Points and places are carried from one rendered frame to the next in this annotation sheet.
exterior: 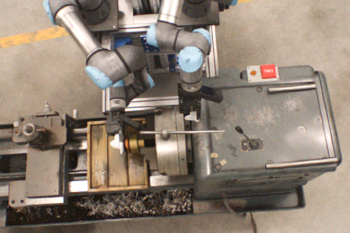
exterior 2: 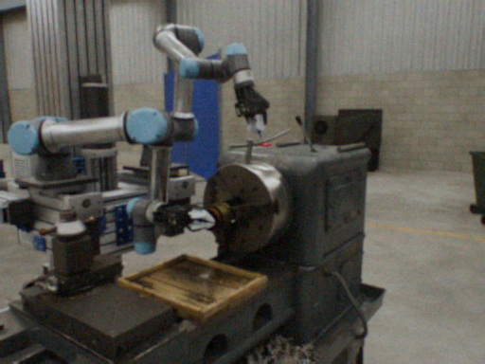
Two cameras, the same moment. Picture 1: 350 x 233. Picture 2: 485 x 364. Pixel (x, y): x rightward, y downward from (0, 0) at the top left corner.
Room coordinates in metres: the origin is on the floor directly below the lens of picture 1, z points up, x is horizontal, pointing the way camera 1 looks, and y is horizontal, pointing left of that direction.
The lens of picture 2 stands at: (-0.35, 1.26, 1.41)
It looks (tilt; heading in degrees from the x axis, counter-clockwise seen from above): 10 degrees down; 304
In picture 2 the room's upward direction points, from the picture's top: straight up
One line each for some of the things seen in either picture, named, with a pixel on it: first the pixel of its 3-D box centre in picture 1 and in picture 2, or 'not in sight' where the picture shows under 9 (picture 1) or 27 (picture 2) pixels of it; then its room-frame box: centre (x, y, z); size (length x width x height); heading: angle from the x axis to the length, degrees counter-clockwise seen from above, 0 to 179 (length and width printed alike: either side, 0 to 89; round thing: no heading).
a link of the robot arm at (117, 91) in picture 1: (117, 91); (143, 210); (0.72, 0.28, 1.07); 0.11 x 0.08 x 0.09; 177
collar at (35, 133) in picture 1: (30, 130); (68, 226); (0.56, 0.68, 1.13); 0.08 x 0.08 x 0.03
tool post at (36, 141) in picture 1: (36, 135); (73, 251); (0.55, 0.67, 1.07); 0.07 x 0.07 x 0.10; 87
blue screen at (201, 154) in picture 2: not in sight; (187, 124); (5.21, -5.05, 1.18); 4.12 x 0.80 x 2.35; 146
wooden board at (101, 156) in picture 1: (117, 154); (192, 282); (0.46, 0.33, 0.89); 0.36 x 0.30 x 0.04; 177
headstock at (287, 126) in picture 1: (256, 131); (296, 193); (0.44, -0.35, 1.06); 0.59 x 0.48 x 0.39; 87
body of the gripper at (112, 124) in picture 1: (116, 122); (174, 216); (0.56, 0.29, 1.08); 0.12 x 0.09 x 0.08; 177
